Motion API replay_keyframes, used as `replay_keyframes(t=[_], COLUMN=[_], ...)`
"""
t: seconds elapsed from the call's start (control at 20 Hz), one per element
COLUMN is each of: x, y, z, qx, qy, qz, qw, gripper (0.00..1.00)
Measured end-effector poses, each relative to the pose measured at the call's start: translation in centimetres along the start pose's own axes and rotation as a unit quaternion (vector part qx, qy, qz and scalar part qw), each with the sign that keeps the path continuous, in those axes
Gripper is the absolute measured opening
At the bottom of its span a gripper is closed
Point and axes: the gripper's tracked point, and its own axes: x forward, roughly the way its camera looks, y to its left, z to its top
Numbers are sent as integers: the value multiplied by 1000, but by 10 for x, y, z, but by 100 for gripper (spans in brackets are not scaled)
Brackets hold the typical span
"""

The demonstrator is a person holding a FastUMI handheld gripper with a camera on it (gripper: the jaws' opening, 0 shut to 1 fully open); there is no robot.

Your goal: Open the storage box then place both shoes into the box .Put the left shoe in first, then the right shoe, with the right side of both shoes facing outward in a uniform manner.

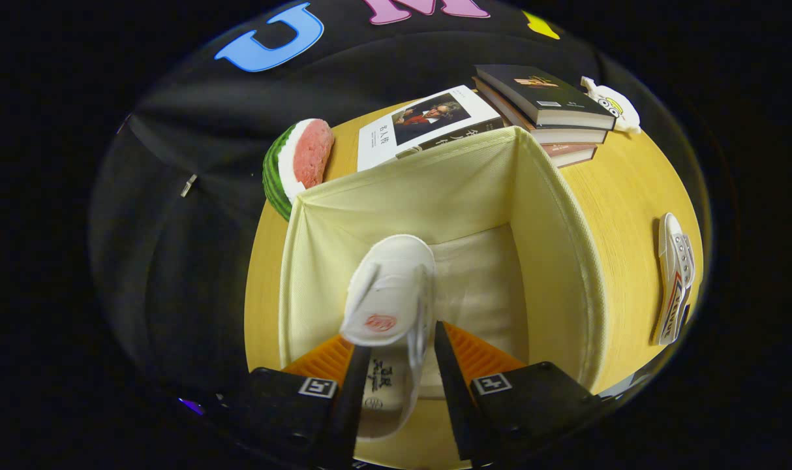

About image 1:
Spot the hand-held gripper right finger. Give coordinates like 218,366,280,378
433,320,604,463

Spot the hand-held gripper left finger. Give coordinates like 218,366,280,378
217,333,373,469

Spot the white canvas shoe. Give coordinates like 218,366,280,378
339,234,437,443
650,212,697,347

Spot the cream fabric storage box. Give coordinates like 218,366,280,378
277,125,609,399

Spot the watermelon slice plush toy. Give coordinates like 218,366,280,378
262,118,335,221

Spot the reddish brown cover book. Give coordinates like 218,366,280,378
540,144,598,169

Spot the white portrait cover book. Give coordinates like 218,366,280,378
357,85,505,172

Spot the dark brown cover book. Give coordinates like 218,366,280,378
472,77,609,146

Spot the black cover book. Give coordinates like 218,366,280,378
474,64,617,131

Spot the white cartoon plush toy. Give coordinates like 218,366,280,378
580,76,642,136

